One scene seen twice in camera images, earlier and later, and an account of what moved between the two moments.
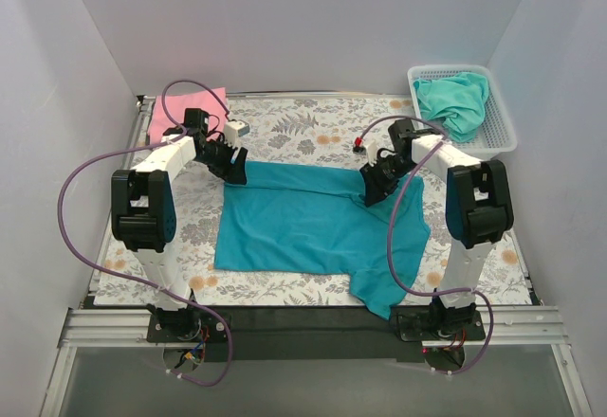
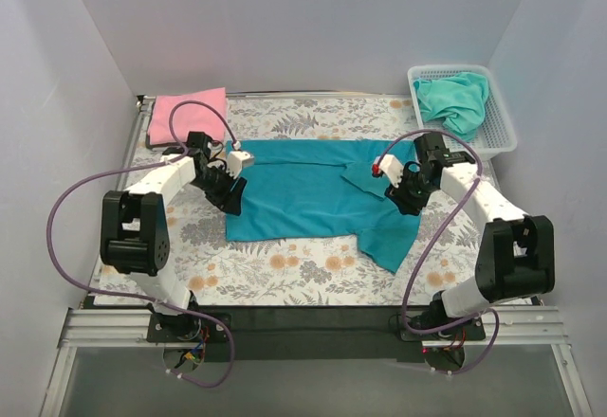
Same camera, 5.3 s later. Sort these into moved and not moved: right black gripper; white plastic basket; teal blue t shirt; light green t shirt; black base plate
Moved: teal blue t shirt; right black gripper
Not moved: light green t shirt; black base plate; white plastic basket
